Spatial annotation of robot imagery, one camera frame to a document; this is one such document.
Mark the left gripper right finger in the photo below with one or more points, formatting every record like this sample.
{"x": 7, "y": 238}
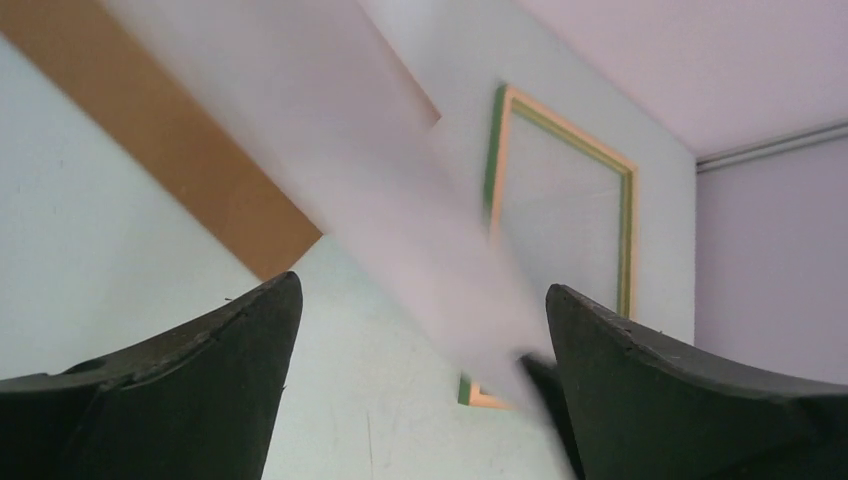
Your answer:
{"x": 629, "y": 402}

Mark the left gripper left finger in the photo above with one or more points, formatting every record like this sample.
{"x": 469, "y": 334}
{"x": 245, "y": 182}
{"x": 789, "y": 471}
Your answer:
{"x": 198, "y": 401}

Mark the blue sea photo print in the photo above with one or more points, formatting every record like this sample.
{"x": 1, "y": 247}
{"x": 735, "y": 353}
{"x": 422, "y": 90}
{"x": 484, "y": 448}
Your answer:
{"x": 309, "y": 90}

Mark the wooden picture frame green edge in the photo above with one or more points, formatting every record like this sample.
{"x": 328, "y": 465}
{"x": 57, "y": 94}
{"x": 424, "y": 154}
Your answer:
{"x": 566, "y": 203}

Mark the brown cardboard backing board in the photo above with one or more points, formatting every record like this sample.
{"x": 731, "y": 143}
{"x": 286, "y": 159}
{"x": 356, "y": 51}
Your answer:
{"x": 108, "y": 74}

